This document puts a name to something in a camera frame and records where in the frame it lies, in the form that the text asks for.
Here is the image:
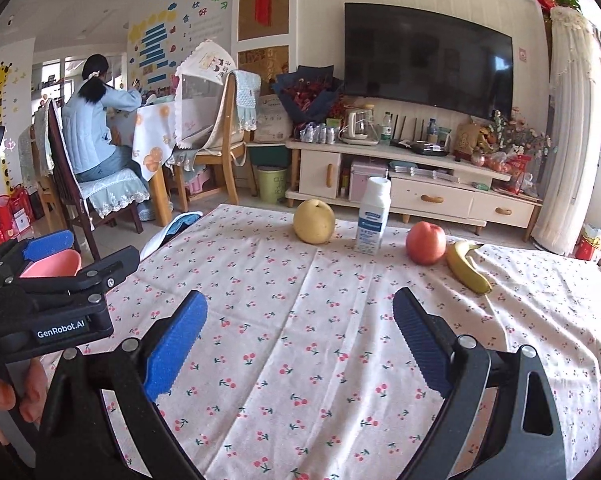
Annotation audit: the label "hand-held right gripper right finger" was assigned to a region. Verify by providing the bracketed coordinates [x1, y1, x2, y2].
[393, 286, 568, 480]

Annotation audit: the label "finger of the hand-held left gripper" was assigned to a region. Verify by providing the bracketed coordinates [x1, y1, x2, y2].
[18, 246, 141, 311]
[0, 230, 76, 281]

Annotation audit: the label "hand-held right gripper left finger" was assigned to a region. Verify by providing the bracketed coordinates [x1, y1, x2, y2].
[33, 289, 208, 480]

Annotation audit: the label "pink plastic bin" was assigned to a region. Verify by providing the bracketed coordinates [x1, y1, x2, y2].
[19, 249, 84, 278]

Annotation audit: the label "red gift bags on floor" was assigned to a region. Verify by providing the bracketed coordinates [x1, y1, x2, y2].
[0, 187, 36, 248]

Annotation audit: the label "dark wooden chair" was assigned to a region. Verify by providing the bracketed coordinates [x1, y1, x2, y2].
[45, 97, 151, 261]

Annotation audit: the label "yellow banana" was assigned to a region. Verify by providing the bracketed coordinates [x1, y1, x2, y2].
[446, 240, 493, 295]

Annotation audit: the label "brown wooden chair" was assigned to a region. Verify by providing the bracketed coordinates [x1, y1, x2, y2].
[18, 102, 56, 221]

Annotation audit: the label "red apple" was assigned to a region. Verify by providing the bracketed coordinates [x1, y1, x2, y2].
[405, 221, 447, 266]

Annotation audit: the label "cherry print tablecloth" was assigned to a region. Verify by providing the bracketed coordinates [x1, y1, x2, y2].
[40, 203, 601, 480]

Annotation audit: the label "white milk bottle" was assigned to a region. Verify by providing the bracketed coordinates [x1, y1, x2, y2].
[355, 176, 392, 256]

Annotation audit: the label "white TV cabinet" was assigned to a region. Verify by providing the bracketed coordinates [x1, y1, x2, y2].
[285, 137, 543, 236]

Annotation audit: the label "orange print dining table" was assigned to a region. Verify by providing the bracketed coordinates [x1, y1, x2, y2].
[108, 100, 178, 227]

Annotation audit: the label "yellow pear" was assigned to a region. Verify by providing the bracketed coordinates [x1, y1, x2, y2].
[293, 199, 336, 246]

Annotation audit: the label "light wooden chair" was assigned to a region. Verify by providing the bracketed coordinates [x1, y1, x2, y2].
[173, 70, 261, 213]

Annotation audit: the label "pink storage box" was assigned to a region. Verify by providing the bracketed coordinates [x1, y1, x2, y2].
[349, 157, 388, 201]

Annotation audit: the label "light green waste bin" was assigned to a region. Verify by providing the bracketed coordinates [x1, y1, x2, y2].
[256, 165, 288, 205]

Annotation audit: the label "red gift bag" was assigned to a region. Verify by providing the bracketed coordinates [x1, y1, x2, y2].
[503, 155, 533, 193]

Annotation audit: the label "red and white paper bag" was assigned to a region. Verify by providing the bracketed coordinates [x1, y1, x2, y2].
[574, 225, 601, 262]

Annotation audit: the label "dark green storage box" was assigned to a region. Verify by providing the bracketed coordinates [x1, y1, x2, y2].
[250, 144, 290, 168]

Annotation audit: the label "brown pouch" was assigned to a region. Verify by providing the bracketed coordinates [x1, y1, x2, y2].
[453, 122, 486, 161]

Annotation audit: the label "dried flower arrangement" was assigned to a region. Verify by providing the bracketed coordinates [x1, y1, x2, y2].
[485, 107, 551, 161]

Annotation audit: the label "white glass kettle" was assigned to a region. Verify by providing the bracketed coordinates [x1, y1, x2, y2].
[341, 105, 378, 142]

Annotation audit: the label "teal lace chair cover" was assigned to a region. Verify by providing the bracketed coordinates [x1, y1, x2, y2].
[228, 69, 261, 133]

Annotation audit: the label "white tissue roll pack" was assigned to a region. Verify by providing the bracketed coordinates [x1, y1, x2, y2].
[253, 95, 295, 143]

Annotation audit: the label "silver wrapped can pack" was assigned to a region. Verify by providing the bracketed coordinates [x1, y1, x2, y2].
[300, 122, 338, 143]

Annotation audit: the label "lace covered standing air conditioner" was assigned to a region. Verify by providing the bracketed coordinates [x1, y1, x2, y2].
[533, 6, 601, 257]

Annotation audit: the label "dark blue flower bouquet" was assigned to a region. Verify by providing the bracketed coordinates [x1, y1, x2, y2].
[273, 65, 345, 126]

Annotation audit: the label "black television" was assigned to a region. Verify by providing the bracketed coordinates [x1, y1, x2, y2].
[343, 2, 513, 111]

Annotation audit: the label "giraffe wall sticker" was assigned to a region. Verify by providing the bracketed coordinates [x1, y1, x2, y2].
[0, 60, 22, 196]

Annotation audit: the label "blue and yellow wall stickers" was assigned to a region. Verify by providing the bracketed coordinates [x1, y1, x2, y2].
[128, 0, 231, 86]

